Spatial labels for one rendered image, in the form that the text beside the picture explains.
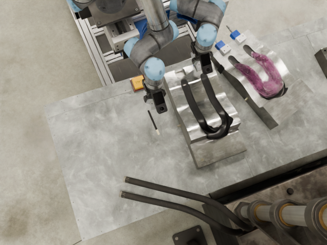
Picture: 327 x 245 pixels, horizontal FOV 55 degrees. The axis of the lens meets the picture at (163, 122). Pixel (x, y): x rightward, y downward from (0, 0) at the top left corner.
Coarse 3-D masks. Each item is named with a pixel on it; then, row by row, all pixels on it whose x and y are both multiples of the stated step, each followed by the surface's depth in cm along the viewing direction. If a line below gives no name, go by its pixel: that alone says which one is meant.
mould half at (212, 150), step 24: (168, 72) 159; (192, 72) 159; (216, 72) 160; (168, 96) 165; (216, 96) 157; (192, 120) 150; (216, 120) 149; (192, 144) 152; (216, 144) 154; (240, 144) 154
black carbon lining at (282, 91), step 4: (244, 48) 169; (248, 48) 169; (248, 52) 168; (228, 56) 167; (232, 56) 167; (228, 60) 166; (232, 60) 167; (236, 60) 166; (232, 64) 166; (284, 84) 162; (284, 88) 162; (280, 92) 162; (284, 92) 160; (272, 96) 161; (276, 96) 161; (280, 96) 161
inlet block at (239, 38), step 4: (228, 28) 171; (232, 32) 170; (236, 32) 169; (232, 36) 169; (236, 36) 168; (240, 36) 167; (244, 36) 167; (236, 40) 167; (240, 40) 166; (244, 40) 168
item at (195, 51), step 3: (192, 42) 142; (195, 42) 142; (192, 45) 142; (192, 48) 144; (195, 48) 136; (195, 51) 142; (210, 51) 142; (195, 54) 143; (210, 54) 143; (195, 57) 144; (198, 57) 141; (198, 60) 145
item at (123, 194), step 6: (120, 192) 148; (126, 192) 149; (126, 198) 149; (132, 198) 147; (138, 198) 147; (144, 198) 146; (150, 198) 146; (156, 204) 145; (162, 204) 145; (168, 204) 144; (174, 204) 144
